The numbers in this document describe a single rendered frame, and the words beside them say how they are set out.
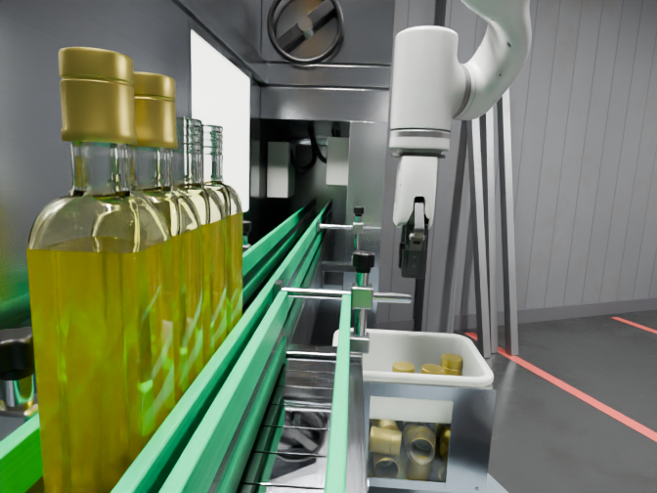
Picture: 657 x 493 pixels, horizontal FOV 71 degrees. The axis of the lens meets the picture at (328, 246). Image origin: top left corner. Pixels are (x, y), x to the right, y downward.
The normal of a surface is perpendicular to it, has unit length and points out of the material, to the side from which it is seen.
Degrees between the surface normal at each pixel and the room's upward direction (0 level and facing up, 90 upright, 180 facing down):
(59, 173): 90
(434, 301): 90
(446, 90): 90
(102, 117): 90
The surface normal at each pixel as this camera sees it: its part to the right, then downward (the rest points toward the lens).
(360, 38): -0.06, 0.17
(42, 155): 1.00, 0.05
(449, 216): 0.34, 0.18
